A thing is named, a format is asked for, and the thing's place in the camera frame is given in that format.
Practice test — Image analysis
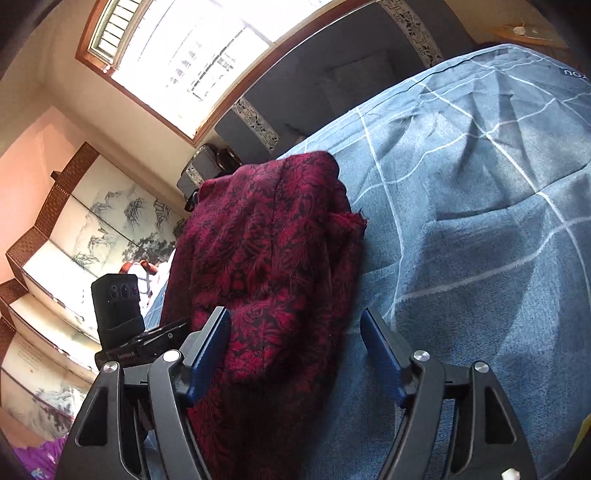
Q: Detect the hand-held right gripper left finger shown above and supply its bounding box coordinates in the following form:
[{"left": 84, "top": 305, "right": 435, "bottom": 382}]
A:
[{"left": 55, "top": 307, "right": 232, "bottom": 480}]

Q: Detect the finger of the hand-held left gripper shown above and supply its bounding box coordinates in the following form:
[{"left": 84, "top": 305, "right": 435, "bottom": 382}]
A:
[{"left": 139, "top": 318, "right": 191, "bottom": 360}]

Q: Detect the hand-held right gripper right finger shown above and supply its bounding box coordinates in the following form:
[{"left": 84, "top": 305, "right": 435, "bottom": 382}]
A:
[{"left": 361, "top": 307, "right": 536, "bottom": 480}]

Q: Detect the dark red patterned cloth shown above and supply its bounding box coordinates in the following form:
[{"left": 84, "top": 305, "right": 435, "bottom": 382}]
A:
[{"left": 168, "top": 151, "right": 368, "bottom": 480}]

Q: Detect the orange satin cloth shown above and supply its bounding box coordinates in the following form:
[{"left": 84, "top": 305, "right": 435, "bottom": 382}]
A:
[{"left": 117, "top": 260, "right": 160, "bottom": 278}]

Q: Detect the painted folding screen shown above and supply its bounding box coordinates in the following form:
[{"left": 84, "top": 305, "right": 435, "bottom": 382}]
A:
[{"left": 0, "top": 141, "right": 190, "bottom": 444}]

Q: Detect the blue checked bedsheet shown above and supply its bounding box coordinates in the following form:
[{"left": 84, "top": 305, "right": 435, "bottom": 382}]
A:
[{"left": 143, "top": 44, "right": 591, "bottom": 480}]

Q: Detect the purple patterned garment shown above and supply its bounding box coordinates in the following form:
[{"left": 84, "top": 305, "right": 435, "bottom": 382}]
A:
[{"left": 11, "top": 436, "right": 69, "bottom": 480}]

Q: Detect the large wooden-framed window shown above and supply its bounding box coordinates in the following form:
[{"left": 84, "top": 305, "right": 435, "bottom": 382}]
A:
[{"left": 76, "top": 0, "right": 370, "bottom": 144}]

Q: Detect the wooden nightstand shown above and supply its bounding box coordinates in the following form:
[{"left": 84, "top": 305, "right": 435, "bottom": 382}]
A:
[{"left": 489, "top": 18, "right": 571, "bottom": 52}]

